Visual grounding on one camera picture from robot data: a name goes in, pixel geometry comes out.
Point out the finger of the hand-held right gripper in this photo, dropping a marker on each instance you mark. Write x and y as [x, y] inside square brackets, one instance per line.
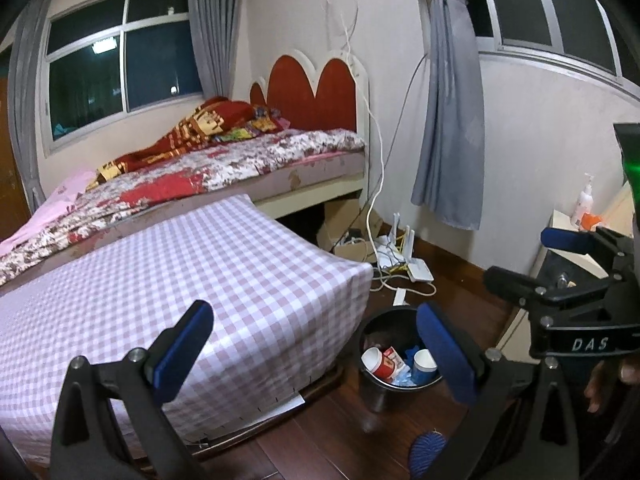
[562, 240]
[510, 282]

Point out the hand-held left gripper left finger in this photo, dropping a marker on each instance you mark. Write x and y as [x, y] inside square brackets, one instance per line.
[182, 350]

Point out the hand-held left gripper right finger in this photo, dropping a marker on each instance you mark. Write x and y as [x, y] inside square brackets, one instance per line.
[445, 350]

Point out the blue paper cup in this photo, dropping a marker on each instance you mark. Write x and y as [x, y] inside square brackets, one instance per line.
[425, 367]

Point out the dark blue cloth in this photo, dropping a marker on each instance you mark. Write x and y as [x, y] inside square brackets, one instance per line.
[411, 355]

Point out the red white small carton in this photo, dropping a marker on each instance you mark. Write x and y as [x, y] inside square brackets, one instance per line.
[394, 355]

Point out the red paper cup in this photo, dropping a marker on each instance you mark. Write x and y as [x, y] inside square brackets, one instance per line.
[387, 367]

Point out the black trash bin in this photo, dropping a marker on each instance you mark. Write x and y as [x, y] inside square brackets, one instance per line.
[380, 395]

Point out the person's right hand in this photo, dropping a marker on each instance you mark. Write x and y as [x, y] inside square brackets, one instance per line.
[597, 385]

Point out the cream bedside cabinet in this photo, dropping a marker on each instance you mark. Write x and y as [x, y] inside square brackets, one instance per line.
[562, 222]

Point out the small orange object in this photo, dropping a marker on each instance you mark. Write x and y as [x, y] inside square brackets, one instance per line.
[592, 222]

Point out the white pump bottle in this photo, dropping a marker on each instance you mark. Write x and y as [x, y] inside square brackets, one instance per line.
[582, 205]

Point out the pink checked tablecloth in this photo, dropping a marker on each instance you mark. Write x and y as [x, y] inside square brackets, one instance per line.
[200, 285]

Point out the white power adapter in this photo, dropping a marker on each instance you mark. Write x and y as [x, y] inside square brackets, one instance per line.
[399, 296]

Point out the white router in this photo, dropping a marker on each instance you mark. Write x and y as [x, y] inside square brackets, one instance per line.
[420, 272]

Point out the blue striped slipper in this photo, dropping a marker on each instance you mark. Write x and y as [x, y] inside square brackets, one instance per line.
[427, 452]

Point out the tied grey curtain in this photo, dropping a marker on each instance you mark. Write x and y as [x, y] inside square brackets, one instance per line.
[450, 135]

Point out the cardboard box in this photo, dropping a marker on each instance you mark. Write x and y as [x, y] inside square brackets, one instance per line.
[345, 220]

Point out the pink cloth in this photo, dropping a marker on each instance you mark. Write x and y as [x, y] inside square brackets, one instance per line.
[55, 200]

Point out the red patterned blanket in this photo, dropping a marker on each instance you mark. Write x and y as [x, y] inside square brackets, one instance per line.
[200, 125]

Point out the grey framed window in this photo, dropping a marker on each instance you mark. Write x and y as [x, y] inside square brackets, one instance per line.
[510, 0]

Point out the brown wooden door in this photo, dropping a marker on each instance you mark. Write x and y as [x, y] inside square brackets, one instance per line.
[7, 170]

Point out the red scalloped headboard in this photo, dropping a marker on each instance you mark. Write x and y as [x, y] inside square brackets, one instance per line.
[335, 95]

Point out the white framed window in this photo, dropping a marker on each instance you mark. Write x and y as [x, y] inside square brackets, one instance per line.
[150, 70]

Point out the cream bed frame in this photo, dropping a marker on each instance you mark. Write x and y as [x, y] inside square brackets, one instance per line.
[310, 200]

